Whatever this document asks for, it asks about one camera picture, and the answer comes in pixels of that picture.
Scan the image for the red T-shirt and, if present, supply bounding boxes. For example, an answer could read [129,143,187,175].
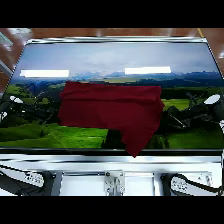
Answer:
[57,80,166,158]

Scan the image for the silver frame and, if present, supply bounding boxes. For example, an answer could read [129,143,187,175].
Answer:
[0,35,224,197]

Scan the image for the black cable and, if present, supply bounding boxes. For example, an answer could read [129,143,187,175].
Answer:
[178,174,224,195]

